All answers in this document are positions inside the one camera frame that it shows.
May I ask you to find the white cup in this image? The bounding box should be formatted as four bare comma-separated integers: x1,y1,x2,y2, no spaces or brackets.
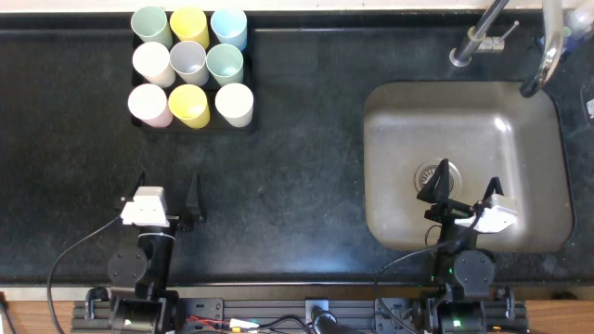
213,82,255,129
131,41,177,89

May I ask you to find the blue cup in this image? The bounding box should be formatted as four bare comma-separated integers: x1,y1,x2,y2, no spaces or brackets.
210,7,249,52

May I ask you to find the black cable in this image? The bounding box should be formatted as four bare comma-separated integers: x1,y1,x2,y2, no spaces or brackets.
45,213,123,334
373,211,484,334

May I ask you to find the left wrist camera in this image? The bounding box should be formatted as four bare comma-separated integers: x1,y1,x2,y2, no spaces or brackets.
120,186,170,228

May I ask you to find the steel sink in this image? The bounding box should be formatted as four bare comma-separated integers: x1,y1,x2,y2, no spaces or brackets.
362,81,575,254

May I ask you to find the mounting rail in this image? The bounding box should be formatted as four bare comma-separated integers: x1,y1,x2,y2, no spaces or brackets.
71,296,530,334

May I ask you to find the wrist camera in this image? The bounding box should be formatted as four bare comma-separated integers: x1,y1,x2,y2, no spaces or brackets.
454,193,520,234
120,186,170,228

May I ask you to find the steel tap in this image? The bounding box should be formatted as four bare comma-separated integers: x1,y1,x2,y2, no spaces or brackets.
447,0,568,98

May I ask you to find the pink cup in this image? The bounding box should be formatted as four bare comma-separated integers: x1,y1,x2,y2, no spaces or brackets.
126,83,174,129

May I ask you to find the yellow cup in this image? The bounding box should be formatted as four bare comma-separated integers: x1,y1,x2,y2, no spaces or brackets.
167,83,212,130
169,6,211,50

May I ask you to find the green cup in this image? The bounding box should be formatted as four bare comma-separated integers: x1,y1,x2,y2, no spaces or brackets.
130,6,174,49
205,43,245,87

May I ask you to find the grey cup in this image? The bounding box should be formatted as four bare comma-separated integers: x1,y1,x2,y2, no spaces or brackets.
168,40,211,87

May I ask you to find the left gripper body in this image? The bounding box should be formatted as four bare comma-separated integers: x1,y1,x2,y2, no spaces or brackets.
166,212,208,233

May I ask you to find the black tray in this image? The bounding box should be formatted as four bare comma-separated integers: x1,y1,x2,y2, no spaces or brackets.
129,8,255,135

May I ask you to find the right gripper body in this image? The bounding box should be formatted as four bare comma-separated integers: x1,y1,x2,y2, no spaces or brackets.
422,199,479,224

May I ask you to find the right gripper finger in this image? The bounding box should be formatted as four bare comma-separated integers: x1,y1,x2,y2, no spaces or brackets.
416,158,452,205
482,176,505,201

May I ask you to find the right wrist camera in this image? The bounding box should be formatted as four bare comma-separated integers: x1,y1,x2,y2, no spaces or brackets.
454,193,520,234

